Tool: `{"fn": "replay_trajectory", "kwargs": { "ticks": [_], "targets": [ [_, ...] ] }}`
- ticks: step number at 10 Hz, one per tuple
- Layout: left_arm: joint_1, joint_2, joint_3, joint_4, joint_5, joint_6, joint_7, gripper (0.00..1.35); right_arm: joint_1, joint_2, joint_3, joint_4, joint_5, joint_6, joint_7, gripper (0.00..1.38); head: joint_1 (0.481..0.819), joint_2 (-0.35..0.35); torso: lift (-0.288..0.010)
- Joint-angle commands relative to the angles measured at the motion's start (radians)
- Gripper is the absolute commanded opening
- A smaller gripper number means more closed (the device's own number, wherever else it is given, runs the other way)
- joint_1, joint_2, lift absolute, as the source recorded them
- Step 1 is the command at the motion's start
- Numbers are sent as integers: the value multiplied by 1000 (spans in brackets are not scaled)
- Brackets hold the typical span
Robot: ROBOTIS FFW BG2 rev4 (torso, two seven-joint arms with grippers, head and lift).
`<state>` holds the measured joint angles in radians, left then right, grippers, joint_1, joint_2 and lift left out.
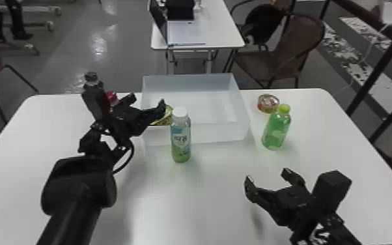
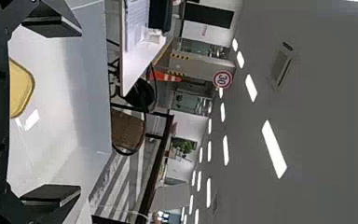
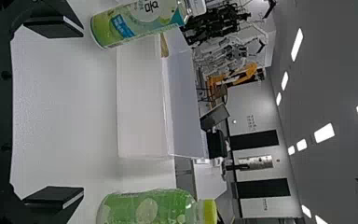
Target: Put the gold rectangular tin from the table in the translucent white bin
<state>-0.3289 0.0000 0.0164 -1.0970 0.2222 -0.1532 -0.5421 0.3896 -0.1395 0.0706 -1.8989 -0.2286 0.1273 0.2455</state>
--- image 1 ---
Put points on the green bottle with white cap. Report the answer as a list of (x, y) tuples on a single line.
[(180, 140)]

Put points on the black chair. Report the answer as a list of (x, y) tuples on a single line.
[(262, 24)]

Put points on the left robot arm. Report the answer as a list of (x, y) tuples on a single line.
[(76, 195)]

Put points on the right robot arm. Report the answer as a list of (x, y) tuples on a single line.
[(322, 232)]

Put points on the white side table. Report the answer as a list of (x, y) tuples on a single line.
[(216, 34)]

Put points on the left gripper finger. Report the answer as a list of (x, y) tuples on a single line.
[(155, 108), (144, 127)]

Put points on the laptop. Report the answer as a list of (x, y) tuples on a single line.
[(182, 32)]

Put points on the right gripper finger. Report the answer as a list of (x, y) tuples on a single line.
[(293, 178), (253, 191)]

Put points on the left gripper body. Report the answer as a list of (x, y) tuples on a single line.
[(125, 118)]

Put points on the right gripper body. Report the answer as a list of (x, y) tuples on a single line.
[(291, 205)]

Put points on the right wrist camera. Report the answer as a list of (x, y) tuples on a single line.
[(331, 190)]

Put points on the clear box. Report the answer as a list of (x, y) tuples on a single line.
[(196, 109)]

